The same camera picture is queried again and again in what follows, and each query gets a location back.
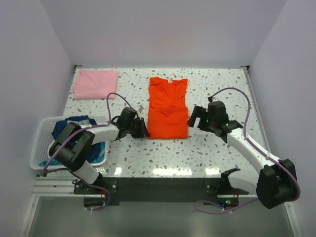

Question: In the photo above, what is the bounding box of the navy blue t shirt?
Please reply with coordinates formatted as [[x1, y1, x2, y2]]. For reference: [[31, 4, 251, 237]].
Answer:
[[51, 115, 104, 163]]

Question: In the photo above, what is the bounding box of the teal t shirt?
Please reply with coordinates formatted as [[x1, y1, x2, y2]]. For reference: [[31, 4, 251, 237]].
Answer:
[[39, 142, 106, 167]]

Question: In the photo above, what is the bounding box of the folded pink t shirt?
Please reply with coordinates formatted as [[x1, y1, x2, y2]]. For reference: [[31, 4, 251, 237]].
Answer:
[[73, 70, 119, 100]]

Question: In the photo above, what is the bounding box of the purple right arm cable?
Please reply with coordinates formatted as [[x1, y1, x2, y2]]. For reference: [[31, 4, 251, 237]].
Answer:
[[194, 86, 302, 215]]

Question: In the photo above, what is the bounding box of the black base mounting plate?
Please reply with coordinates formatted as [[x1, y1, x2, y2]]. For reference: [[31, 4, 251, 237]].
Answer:
[[72, 177, 248, 206]]

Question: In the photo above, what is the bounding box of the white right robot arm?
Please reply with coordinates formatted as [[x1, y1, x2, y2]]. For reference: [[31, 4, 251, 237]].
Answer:
[[187, 101, 300, 209]]

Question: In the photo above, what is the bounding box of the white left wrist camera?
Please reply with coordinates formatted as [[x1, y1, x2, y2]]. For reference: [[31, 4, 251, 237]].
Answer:
[[138, 105, 144, 113]]

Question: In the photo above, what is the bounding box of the white plastic laundry basket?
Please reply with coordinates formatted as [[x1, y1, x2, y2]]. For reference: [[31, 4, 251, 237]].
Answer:
[[30, 115, 110, 170]]

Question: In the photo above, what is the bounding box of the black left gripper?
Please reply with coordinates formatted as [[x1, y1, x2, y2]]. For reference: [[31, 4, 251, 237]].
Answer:
[[126, 118, 150, 139]]

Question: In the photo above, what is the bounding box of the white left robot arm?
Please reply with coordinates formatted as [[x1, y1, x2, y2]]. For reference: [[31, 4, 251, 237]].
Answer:
[[44, 107, 150, 194]]

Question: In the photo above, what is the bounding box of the orange t shirt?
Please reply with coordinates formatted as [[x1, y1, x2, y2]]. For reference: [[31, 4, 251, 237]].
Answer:
[[148, 77, 189, 140]]

